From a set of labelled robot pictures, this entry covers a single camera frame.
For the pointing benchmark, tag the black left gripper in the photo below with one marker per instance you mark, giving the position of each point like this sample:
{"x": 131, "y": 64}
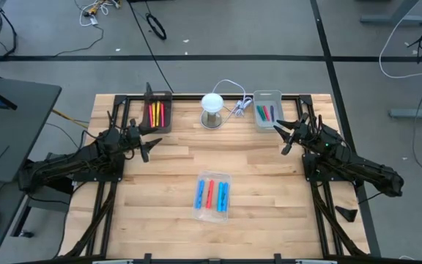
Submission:
{"x": 144, "y": 155}

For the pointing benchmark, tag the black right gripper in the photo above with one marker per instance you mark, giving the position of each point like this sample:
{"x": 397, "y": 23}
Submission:
{"x": 285, "y": 151}

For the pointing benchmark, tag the pink translucent marker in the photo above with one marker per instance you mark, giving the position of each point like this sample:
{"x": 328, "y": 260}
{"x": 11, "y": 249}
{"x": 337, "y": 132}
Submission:
{"x": 162, "y": 115}
{"x": 266, "y": 113}
{"x": 150, "y": 116}

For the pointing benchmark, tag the purple marker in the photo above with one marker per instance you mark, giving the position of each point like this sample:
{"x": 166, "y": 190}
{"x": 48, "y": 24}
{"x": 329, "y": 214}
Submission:
{"x": 272, "y": 113}

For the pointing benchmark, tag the green translucent marker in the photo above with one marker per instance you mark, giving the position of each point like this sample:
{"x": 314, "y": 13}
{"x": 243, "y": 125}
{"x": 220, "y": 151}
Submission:
{"x": 262, "y": 115}

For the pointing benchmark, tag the blue translucent marker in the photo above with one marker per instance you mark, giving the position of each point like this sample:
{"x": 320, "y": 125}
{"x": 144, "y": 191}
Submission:
{"x": 200, "y": 194}
{"x": 226, "y": 197}

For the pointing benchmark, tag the red orange marker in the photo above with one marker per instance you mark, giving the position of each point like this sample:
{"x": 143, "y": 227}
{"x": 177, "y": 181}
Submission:
{"x": 210, "y": 194}

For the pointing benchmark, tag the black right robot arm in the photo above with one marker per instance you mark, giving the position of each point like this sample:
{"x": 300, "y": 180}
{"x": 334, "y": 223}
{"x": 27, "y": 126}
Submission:
{"x": 365, "y": 170}

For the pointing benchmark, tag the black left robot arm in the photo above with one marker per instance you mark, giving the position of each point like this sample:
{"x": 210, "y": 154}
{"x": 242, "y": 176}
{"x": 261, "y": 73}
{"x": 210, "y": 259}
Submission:
{"x": 68, "y": 165}

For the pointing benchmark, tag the dark smoky plastic bin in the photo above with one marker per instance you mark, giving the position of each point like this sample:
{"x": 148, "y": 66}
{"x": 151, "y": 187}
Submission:
{"x": 167, "y": 121}

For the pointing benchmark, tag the teal green marker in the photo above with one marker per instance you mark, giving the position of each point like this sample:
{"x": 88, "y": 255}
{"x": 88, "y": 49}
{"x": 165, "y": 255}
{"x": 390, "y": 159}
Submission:
{"x": 259, "y": 111}

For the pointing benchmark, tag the light grey plastic bin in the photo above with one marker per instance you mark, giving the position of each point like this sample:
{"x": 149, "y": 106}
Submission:
{"x": 269, "y": 97}

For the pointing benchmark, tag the white dome table lamp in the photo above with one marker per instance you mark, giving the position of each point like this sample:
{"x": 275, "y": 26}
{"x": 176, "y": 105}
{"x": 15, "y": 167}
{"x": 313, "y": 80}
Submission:
{"x": 212, "y": 102}

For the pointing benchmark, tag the clear plastic bin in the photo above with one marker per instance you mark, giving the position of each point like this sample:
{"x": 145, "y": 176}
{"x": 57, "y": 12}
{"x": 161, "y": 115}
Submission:
{"x": 214, "y": 216}

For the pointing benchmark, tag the black desk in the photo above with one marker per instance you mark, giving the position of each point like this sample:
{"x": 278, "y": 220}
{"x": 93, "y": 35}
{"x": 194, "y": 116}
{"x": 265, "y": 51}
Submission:
{"x": 20, "y": 128}

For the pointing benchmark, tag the grey desk foot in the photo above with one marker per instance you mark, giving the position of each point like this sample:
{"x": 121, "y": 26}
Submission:
{"x": 394, "y": 19}
{"x": 416, "y": 113}

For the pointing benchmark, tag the black desk base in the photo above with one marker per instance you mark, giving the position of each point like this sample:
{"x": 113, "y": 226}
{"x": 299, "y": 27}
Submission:
{"x": 31, "y": 220}

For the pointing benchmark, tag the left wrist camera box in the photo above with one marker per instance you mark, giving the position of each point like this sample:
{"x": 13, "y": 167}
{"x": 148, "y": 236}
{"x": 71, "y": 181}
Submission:
{"x": 128, "y": 136}

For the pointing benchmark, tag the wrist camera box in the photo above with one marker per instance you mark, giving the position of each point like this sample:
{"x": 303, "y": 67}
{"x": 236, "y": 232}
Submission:
{"x": 311, "y": 136}
{"x": 128, "y": 136}

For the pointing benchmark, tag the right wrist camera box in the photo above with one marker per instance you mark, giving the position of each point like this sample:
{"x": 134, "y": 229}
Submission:
{"x": 311, "y": 136}

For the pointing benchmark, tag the black aluminium table frame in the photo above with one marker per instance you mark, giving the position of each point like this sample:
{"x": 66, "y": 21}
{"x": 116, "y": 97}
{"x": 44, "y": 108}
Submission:
{"x": 120, "y": 99}

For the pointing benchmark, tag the black triangular bracket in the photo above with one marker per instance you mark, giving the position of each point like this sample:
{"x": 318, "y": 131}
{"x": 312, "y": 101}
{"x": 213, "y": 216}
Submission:
{"x": 347, "y": 214}

